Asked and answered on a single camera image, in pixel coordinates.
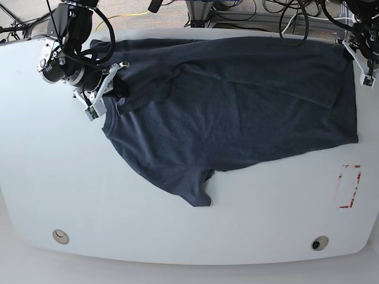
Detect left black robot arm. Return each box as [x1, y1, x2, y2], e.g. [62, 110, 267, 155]
[344, 1, 378, 82]

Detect table cable grommet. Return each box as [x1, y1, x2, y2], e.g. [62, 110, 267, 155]
[311, 235, 329, 251]
[52, 230, 69, 245]

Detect dark blue T-shirt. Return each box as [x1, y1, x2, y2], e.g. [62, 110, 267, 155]
[103, 37, 359, 206]

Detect red tape rectangle marking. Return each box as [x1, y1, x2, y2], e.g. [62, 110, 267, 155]
[335, 164, 362, 209]

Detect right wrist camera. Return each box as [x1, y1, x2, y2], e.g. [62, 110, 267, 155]
[85, 101, 107, 121]

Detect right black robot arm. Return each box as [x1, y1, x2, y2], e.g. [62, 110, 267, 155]
[37, 1, 129, 108]

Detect right table cable grommet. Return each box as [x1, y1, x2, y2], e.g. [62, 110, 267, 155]
[311, 235, 329, 251]

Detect white cable on floor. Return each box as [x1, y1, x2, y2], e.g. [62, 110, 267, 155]
[281, 14, 355, 34]

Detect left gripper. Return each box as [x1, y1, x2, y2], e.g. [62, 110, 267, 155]
[335, 38, 378, 77]

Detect black tripod legs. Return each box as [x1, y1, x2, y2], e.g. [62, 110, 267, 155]
[1, 0, 49, 39]

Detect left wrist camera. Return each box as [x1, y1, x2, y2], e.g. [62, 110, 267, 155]
[359, 73, 376, 89]

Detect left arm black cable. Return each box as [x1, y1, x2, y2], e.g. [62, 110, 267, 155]
[278, 0, 356, 48]

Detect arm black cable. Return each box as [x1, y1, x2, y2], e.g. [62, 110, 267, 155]
[278, 0, 356, 48]
[46, 0, 116, 70]

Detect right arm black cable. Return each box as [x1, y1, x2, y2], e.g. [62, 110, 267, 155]
[46, 0, 116, 70]

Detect yellow cable on floor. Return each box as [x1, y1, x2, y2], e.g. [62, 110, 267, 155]
[94, 10, 150, 32]

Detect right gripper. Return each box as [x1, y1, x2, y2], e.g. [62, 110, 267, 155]
[73, 61, 130, 108]

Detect aluminium frame stand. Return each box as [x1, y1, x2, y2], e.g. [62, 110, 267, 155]
[185, 1, 217, 28]

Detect left table cable grommet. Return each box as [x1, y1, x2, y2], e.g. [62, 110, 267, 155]
[52, 230, 69, 245]

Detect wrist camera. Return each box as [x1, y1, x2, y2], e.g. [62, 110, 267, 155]
[85, 101, 107, 121]
[359, 73, 376, 89]

